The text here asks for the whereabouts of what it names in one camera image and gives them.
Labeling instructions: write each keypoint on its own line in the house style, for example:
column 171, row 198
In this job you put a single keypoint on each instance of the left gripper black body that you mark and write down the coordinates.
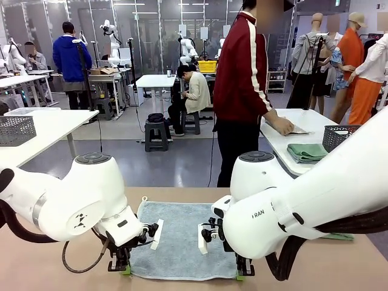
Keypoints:
column 119, row 252

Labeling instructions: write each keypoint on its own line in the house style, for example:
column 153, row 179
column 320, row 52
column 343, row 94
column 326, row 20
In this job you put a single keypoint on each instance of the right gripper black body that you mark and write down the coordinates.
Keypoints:
column 244, row 260

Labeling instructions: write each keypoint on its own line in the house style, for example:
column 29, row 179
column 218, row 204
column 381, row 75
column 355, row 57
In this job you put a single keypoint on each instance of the light blue terry towel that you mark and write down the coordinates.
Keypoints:
column 182, row 242

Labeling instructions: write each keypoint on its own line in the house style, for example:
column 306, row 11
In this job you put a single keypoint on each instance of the green terry towel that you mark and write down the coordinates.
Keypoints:
column 307, row 151
column 342, row 236

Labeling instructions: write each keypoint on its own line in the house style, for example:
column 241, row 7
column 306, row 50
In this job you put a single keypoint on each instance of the grey towel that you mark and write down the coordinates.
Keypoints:
column 303, row 132

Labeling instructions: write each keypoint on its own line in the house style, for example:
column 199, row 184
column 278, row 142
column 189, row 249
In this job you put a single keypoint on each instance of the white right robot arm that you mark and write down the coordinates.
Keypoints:
column 303, row 206

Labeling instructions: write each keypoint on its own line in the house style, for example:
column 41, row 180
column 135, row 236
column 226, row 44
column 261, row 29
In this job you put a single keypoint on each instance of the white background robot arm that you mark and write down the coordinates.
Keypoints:
column 112, row 48
column 188, row 50
column 13, row 57

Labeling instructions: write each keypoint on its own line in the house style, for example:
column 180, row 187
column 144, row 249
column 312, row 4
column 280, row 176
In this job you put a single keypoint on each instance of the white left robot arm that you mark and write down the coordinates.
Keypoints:
column 75, row 194

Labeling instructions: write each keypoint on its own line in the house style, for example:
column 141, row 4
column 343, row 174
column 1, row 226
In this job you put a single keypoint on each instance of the right forearm in red sleeve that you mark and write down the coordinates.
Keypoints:
column 265, row 106

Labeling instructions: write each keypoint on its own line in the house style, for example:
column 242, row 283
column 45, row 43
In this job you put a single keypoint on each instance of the grey plastic basket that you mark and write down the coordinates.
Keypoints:
column 15, row 130
column 338, row 138

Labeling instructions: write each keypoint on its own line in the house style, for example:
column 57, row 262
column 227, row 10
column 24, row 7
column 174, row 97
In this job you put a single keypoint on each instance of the yellow plastic basket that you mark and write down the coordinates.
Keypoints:
column 207, row 66

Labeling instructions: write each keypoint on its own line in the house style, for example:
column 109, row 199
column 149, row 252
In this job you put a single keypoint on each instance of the person right hand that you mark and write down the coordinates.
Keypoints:
column 283, row 125

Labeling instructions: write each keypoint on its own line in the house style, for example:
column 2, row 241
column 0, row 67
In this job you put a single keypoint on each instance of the grey step stool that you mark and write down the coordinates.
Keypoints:
column 156, row 133
column 191, row 121
column 103, row 107

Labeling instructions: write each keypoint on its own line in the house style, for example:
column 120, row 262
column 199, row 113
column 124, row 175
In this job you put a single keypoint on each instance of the black bag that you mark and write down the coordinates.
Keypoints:
column 156, row 117

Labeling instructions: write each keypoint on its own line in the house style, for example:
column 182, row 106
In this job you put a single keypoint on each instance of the white plastic tray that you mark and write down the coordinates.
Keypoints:
column 30, row 111

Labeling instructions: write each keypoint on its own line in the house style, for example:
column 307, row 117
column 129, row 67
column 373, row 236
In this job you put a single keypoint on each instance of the person in cream jacket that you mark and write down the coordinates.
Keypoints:
column 197, row 91

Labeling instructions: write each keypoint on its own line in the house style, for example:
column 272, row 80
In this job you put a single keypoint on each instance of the cardboard box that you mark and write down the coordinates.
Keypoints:
column 103, row 71

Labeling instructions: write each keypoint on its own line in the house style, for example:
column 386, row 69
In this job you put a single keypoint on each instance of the white shoe shelf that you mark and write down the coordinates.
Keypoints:
column 277, row 82

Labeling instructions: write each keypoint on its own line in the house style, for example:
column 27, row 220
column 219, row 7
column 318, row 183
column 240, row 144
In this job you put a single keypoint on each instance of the person in red jacket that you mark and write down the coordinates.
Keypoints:
column 239, row 75

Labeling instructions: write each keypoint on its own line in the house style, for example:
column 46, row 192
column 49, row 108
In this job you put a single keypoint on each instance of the person in blue hoodie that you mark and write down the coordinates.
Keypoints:
column 71, row 57

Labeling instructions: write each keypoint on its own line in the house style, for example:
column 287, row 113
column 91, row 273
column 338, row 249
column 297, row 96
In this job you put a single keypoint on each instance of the person in grey jacket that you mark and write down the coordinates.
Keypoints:
column 36, row 60

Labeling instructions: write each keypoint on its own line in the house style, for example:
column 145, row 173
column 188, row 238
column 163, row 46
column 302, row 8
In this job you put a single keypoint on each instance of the mannequin white shirt orange trousers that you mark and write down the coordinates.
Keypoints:
column 368, row 91

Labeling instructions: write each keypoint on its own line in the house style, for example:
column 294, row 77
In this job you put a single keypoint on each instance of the mannequin in grey shirt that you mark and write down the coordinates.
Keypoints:
column 307, row 51

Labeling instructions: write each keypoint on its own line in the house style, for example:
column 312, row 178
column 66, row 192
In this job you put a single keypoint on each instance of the person in blue floral shirt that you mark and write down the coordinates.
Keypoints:
column 338, row 60

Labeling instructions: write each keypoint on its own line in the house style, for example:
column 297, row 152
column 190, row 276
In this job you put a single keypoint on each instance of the mannequin in orange shirt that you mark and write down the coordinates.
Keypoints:
column 353, row 51

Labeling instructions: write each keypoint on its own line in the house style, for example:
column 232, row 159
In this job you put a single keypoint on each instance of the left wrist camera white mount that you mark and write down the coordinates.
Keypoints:
column 157, row 233

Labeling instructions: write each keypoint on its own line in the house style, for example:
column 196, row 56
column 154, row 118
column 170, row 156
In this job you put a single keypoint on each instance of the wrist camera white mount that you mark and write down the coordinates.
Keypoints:
column 202, row 239
column 157, row 233

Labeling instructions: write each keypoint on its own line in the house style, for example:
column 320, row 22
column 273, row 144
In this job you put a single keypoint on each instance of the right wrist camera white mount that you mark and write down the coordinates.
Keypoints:
column 202, row 239

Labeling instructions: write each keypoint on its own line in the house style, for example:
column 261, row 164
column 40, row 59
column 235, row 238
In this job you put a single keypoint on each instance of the black camera stand pole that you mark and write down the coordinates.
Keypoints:
column 85, row 75
column 132, row 63

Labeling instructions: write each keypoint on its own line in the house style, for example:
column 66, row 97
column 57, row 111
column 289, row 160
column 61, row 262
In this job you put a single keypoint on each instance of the black camera tripod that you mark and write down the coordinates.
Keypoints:
column 315, row 66

